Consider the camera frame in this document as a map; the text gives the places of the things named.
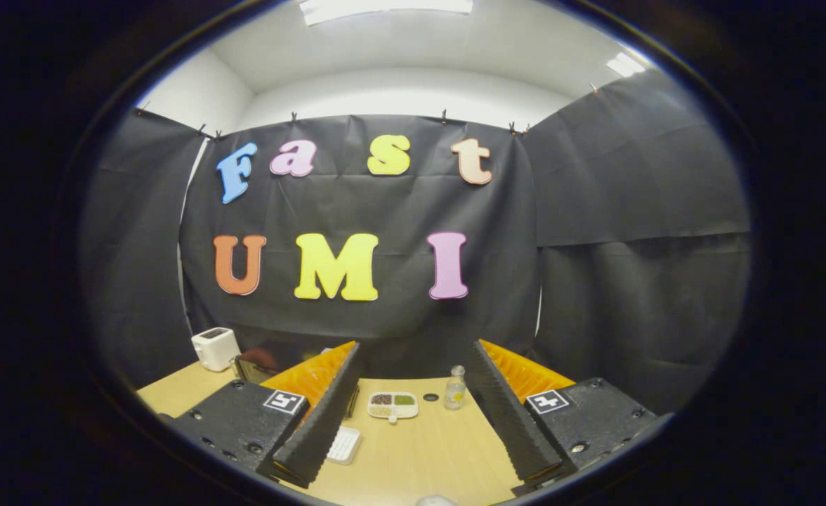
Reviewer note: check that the small ceiling light panel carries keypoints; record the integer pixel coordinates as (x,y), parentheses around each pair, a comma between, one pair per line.
(625,65)

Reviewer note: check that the black toaster oven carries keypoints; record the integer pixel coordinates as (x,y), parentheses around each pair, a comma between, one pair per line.
(258,370)

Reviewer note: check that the clear bottle with yellow label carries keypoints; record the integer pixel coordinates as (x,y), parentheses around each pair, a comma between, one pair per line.
(454,395)

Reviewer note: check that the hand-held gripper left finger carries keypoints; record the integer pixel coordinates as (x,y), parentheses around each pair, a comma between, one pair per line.
(329,414)

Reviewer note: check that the white rectangular tray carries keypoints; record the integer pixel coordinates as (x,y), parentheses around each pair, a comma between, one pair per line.
(345,445)

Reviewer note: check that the white divided dish with grains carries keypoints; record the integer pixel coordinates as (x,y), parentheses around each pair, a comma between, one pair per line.
(392,406)

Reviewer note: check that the white toaster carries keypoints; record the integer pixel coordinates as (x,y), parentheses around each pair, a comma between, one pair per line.
(215,348)

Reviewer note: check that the long ceiling light panel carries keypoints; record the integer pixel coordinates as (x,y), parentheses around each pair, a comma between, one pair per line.
(385,7)

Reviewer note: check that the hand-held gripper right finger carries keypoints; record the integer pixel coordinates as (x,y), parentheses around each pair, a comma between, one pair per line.
(511,422)

